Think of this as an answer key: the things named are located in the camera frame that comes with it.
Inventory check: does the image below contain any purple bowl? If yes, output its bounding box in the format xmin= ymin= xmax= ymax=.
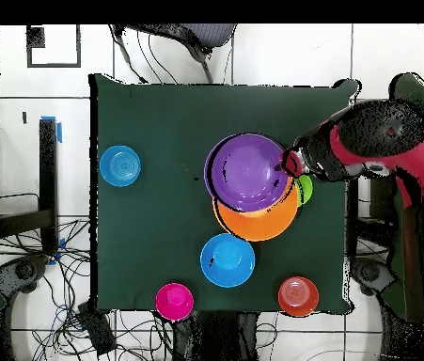
xmin=203 ymin=132 xmax=291 ymax=213

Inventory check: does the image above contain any large orange bowl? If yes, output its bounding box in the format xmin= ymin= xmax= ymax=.
xmin=212 ymin=176 xmax=300 ymax=243

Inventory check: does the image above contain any small green bowl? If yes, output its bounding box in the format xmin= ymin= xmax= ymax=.
xmin=295 ymin=174 xmax=314 ymax=207

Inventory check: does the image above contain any medium blue bowl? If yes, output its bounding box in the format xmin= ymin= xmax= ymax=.
xmin=199 ymin=232 xmax=257 ymax=290

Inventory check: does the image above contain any dark green tablecloth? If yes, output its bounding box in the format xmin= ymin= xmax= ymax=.
xmin=87 ymin=72 xmax=361 ymax=315

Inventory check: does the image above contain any small orange bowl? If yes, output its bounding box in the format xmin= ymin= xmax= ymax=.
xmin=277 ymin=275 xmax=321 ymax=318

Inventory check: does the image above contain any black chair base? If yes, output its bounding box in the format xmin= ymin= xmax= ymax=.
xmin=350 ymin=257 xmax=393 ymax=298
xmin=0 ymin=254 xmax=52 ymax=302

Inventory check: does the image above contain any grey mesh office chair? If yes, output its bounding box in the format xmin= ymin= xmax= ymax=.
xmin=108 ymin=24 xmax=238 ymax=85

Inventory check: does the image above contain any small blue bowl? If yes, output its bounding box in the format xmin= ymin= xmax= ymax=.
xmin=99 ymin=145 xmax=142 ymax=188

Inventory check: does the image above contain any small pink-red bowl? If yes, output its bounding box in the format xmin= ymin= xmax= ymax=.
xmin=154 ymin=282 xmax=195 ymax=322

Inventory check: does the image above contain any blue tape strip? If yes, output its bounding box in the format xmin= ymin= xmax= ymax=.
xmin=40 ymin=115 xmax=63 ymax=145

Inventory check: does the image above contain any black metal stand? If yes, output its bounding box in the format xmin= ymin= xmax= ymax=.
xmin=0 ymin=118 xmax=62 ymax=253

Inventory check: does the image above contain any black power strip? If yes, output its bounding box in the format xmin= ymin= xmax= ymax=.
xmin=75 ymin=301 xmax=118 ymax=356

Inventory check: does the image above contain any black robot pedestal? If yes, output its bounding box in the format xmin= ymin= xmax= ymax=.
xmin=173 ymin=310 xmax=261 ymax=361

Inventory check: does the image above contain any tangle of floor cables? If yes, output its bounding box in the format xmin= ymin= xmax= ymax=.
xmin=0 ymin=193 xmax=175 ymax=361

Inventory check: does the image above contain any black square floor frame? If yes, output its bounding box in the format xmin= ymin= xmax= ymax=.
xmin=25 ymin=24 xmax=82 ymax=70

